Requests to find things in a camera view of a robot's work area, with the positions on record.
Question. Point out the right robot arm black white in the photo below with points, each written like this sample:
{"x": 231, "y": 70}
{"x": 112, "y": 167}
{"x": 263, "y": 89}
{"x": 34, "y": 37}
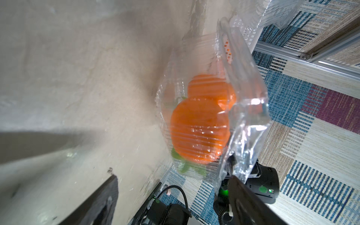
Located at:
{"x": 263, "y": 182}

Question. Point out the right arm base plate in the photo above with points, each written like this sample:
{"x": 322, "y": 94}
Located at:
{"x": 155, "y": 212}

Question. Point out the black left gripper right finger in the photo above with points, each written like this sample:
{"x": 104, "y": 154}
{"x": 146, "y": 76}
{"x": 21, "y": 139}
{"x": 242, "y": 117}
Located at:
{"x": 247, "y": 208}

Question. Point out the clear clamshell container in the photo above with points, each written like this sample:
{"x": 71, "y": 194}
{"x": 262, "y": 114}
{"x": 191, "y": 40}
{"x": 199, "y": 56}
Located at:
{"x": 257, "y": 14}
{"x": 224, "y": 54}

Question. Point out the orange container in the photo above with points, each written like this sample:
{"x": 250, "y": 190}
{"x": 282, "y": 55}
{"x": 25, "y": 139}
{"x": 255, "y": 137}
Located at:
{"x": 205, "y": 86}
{"x": 199, "y": 130}

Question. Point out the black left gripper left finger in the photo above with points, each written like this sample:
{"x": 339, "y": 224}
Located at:
{"x": 98, "y": 208}

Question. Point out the white plastic perforated basket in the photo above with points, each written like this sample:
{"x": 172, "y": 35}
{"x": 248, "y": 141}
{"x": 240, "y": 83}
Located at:
{"x": 251, "y": 35}

